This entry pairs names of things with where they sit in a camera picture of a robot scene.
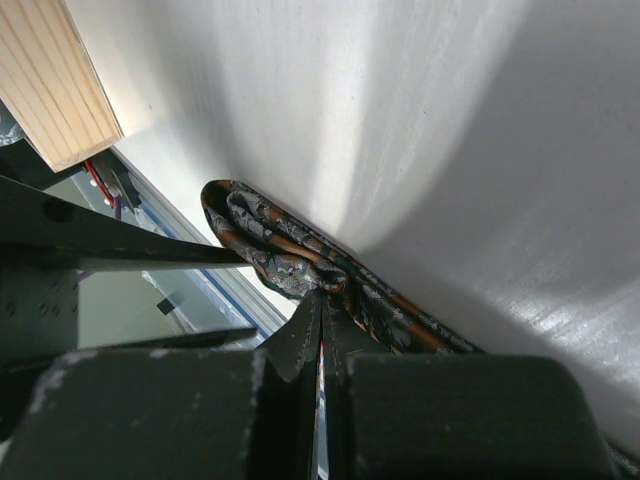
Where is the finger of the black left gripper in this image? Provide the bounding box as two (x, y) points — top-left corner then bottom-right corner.
(95, 327), (258, 350)

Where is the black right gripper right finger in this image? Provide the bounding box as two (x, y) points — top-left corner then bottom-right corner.
(320, 296), (617, 479)

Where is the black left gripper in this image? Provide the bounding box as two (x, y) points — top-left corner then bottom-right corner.
(0, 174), (251, 374)

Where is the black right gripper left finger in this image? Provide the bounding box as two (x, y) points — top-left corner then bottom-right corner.
(1, 293), (322, 479)

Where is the orange grey patterned tie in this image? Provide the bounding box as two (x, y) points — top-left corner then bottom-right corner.
(201, 180), (639, 479)

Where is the rolled grey leaf-pattern tie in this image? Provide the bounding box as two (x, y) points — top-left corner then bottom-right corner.
(0, 102), (25, 147)

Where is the wooden grid organizer tray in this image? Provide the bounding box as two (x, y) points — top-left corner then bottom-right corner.
(1, 1), (123, 172)

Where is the aluminium frame rail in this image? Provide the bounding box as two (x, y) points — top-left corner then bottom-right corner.
(110, 148), (294, 345)

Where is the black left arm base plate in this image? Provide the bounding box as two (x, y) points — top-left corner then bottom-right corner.
(84, 156), (141, 210)

